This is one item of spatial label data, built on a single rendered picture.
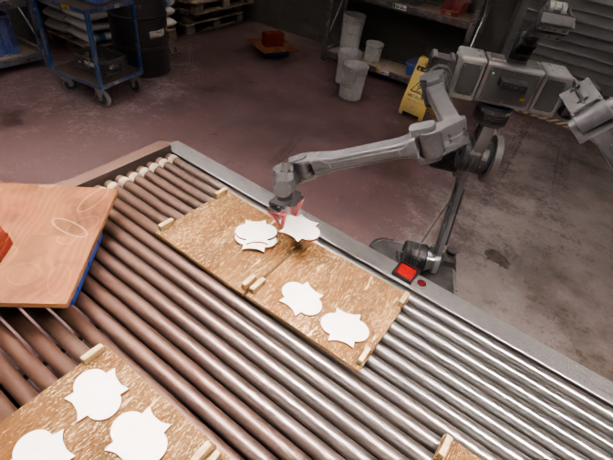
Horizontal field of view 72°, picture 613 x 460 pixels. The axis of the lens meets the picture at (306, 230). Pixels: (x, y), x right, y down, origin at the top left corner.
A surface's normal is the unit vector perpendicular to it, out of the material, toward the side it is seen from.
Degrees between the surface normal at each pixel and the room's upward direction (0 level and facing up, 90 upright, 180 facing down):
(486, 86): 90
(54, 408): 0
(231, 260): 0
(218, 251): 0
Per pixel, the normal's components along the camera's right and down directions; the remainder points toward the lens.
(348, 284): 0.13, -0.75
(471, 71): -0.22, 0.62
